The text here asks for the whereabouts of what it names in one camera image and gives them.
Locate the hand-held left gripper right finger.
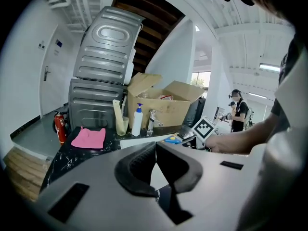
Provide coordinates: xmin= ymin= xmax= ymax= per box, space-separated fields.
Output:
xmin=156 ymin=142 xmax=262 ymax=231

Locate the blue and yellow squeegee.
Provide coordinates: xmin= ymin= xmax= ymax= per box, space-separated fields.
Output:
xmin=163 ymin=135 xmax=183 ymax=144

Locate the pink cloth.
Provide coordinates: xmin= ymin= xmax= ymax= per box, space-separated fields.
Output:
xmin=71 ymin=126 xmax=106 ymax=150

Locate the large open cardboard box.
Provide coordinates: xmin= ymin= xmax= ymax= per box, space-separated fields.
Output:
xmin=127 ymin=72 xmax=205 ymax=129

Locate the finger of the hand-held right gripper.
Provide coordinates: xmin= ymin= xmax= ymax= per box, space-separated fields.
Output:
xmin=179 ymin=126 xmax=196 ymax=141

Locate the ceiling light tube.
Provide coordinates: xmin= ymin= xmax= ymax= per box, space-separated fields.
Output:
xmin=247 ymin=92 xmax=268 ymax=100
xmin=259 ymin=63 xmax=281 ymax=72

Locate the white pump bottle blue cap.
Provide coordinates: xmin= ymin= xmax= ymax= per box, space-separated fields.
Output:
xmin=131 ymin=103 xmax=144 ymax=137

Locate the grey metal washing machine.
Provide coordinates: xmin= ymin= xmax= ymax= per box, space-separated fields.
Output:
xmin=73 ymin=6 xmax=145 ymax=85
xmin=68 ymin=78 xmax=128 ymax=132

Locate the person's black clothing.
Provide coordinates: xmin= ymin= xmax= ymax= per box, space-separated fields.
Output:
xmin=271 ymin=32 xmax=300 ymax=134

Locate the black marble vanity table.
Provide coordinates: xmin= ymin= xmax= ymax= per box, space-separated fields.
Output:
xmin=39 ymin=125 xmax=183 ymax=193

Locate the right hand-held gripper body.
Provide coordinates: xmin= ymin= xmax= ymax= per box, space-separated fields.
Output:
xmin=190 ymin=115 xmax=217 ymax=150

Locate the window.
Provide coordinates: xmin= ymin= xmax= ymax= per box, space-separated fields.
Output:
xmin=191 ymin=71 xmax=211 ymax=88

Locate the white rectangular sink basin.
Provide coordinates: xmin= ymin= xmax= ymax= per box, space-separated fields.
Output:
xmin=119 ymin=132 xmax=180 ymax=150

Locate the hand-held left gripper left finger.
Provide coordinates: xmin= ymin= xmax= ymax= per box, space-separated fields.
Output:
xmin=38 ymin=142 xmax=179 ymax=231

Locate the chrome faucet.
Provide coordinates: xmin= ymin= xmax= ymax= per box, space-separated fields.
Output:
xmin=146 ymin=109 xmax=164 ymax=137

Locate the wooden step platform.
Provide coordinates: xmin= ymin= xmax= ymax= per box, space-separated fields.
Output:
xmin=3 ymin=147 xmax=49 ymax=202

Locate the white drain hose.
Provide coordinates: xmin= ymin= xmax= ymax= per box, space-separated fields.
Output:
xmin=121 ymin=94 xmax=128 ymax=116

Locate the brown wooden staircase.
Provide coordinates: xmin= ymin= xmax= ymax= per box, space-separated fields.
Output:
xmin=113 ymin=0 xmax=186 ymax=77

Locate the person's right forearm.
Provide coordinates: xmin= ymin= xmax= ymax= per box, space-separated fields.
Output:
xmin=205 ymin=115 xmax=277 ymax=154

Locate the grey door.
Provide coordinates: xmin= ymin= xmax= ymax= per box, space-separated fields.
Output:
xmin=39 ymin=24 xmax=80 ymax=116

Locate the red fire extinguisher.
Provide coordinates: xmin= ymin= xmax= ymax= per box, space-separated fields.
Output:
xmin=52 ymin=111 xmax=69 ymax=146

